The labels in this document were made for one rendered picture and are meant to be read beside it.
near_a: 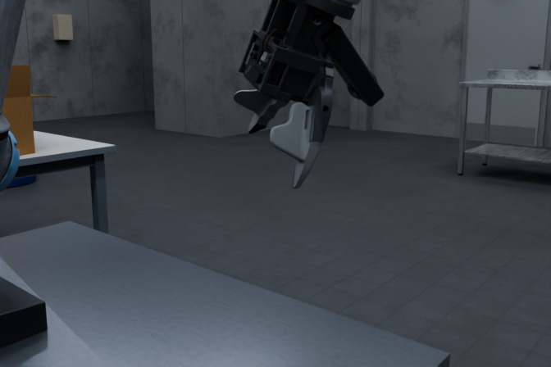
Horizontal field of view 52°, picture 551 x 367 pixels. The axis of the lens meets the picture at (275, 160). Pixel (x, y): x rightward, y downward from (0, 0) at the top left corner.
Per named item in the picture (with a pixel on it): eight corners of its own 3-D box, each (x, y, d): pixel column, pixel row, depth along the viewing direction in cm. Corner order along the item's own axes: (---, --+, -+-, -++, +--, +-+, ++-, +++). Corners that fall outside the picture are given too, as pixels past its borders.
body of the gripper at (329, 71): (235, 75, 66) (272, -26, 62) (297, 92, 70) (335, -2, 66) (257, 99, 60) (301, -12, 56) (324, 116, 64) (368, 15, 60)
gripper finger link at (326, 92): (293, 145, 63) (298, 73, 65) (306, 148, 64) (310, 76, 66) (316, 138, 59) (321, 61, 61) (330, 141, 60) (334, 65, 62)
